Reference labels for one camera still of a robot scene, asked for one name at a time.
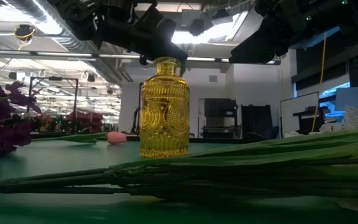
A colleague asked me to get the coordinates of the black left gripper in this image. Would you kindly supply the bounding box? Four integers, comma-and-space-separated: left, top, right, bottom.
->
99, 4, 188, 66

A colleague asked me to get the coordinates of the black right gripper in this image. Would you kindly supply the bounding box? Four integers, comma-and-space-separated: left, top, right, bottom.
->
228, 0, 358, 65

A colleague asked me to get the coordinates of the purple flower bunch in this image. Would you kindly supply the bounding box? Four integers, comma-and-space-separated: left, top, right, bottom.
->
0, 81, 43, 158

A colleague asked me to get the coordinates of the yellow patterned glass vase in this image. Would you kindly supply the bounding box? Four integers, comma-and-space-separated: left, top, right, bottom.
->
139, 57, 191, 159

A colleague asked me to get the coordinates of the long ceiling light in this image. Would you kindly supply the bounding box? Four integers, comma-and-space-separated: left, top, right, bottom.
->
186, 57, 281, 65

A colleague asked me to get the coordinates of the black ceiling fixture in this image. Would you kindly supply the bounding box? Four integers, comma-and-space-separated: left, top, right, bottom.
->
189, 17, 205, 37

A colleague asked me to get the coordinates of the whiteboard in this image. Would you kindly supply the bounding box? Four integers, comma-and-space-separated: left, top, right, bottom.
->
280, 91, 320, 138

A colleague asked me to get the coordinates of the grey panel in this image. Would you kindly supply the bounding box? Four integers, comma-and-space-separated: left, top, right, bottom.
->
334, 86, 358, 112

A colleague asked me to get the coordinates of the green table mat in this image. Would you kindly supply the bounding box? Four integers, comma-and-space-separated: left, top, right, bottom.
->
0, 139, 358, 224

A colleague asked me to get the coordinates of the yellow hanging cable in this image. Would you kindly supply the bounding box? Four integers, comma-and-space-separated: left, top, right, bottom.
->
311, 30, 328, 133

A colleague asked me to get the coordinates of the silver ceiling duct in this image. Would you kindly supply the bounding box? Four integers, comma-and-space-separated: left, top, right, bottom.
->
1, 0, 133, 83

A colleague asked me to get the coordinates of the black gantry frame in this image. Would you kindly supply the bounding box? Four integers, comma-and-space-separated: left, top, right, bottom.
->
26, 76, 80, 125

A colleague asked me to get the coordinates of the ceiling camera with yellow cable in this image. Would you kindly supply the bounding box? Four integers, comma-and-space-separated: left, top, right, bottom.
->
13, 24, 37, 43

